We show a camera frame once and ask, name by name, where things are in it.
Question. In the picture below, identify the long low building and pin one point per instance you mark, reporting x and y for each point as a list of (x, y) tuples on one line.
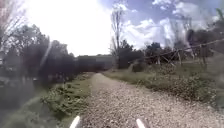
[(95, 61)]

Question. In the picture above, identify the thin bare tree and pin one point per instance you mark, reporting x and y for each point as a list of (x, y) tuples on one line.
[(116, 26)]

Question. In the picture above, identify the pale gravel path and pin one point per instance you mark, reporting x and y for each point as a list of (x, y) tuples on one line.
[(116, 103)]

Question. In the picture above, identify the grass verge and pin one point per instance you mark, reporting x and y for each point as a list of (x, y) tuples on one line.
[(173, 80), (63, 100)]

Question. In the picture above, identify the row of dark trees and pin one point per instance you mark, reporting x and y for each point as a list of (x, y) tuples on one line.
[(33, 56)]

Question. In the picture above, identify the wooden rail fence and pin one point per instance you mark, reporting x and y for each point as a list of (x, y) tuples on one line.
[(180, 51)]

